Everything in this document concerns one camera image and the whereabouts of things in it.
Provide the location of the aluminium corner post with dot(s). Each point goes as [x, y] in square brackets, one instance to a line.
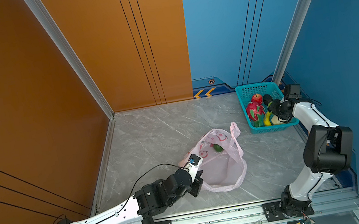
[296, 23]
[52, 29]

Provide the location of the left aluminium corner post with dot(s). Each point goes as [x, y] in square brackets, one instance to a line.
[52, 29]

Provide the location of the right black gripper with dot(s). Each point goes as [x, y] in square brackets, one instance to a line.
[272, 107]

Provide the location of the yellow mango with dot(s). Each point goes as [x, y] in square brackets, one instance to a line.
[267, 119]

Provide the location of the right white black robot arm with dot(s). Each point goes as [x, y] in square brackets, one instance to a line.
[328, 151]

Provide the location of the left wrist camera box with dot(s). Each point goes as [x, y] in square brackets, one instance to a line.
[192, 165]

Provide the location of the dark green avocado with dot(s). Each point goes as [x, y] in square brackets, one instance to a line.
[218, 148]

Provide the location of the red dragon fruit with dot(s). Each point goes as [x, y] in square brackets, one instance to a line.
[256, 114]

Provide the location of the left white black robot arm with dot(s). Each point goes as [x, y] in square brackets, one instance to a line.
[150, 201]

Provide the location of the right aluminium corner post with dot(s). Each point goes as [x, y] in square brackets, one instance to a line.
[296, 23]

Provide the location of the pink plastic bag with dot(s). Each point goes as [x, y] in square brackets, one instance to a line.
[225, 171]

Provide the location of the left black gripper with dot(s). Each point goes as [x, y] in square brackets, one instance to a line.
[197, 183]

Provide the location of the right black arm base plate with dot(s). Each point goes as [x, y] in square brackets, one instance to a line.
[276, 211]

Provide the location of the beige round fruit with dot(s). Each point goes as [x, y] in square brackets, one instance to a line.
[276, 121]

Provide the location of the red apple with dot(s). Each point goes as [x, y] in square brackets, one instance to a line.
[257, 98]

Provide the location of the teal plastic mesh basket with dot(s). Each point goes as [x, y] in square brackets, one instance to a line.
[245, 93]

